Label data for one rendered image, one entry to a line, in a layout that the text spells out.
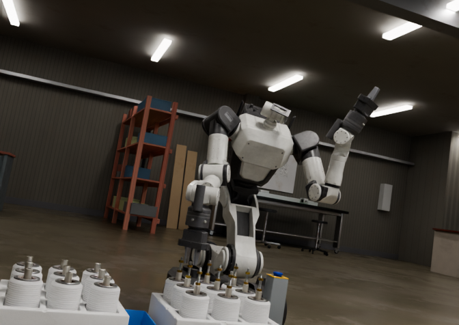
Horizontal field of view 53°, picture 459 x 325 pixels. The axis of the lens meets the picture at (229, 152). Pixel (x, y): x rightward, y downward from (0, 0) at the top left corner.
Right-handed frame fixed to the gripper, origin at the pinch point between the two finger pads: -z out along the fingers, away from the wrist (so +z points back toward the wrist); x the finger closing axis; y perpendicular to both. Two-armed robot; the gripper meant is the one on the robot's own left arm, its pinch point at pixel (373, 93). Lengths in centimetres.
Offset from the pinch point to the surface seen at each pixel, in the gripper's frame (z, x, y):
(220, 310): 96, 47, -29
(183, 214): 302, -469, 508
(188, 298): 97, 58, -23
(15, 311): 116, 106, -10
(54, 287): 109, 96, -7
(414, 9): -133, -244, 173
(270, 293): 92, 13, -21
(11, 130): 330, -187, 733
